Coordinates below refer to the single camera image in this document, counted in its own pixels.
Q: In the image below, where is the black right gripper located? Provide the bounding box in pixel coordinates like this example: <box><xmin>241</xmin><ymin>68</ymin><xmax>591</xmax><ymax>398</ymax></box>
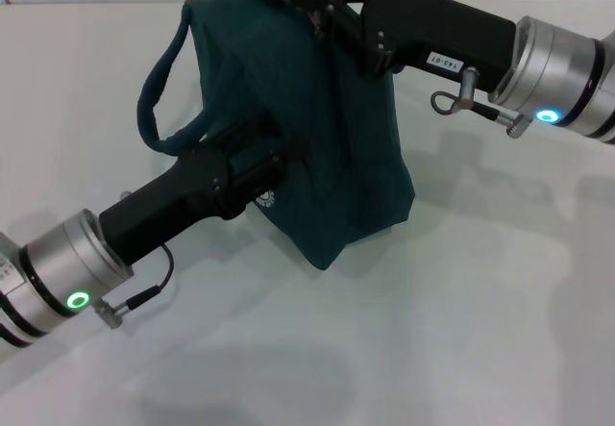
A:
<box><xmin>286</xmin><ymin>0</ymin><xmax>518</xmax><ymax>94</ymax></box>

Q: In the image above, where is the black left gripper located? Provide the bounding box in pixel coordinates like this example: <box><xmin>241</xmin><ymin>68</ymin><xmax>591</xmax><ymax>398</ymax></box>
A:
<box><xmin>98</xmin><ymin>116</ymin><xmax>308</xmax><ymax>266</ymax></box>

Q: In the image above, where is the dark teal insulated lunch bag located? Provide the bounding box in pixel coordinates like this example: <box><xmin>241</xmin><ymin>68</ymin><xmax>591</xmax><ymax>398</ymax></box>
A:
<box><xmin>136</xmin><ymin>0</ymin><xmax>417</xmax><ymax>273</ymax></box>

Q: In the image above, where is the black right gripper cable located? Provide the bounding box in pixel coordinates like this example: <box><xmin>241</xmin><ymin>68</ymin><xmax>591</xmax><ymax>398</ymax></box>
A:
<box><xmin>430</xmin><ymin>67</ymin><xmax>529</xmax><ymax>139</ymax></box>

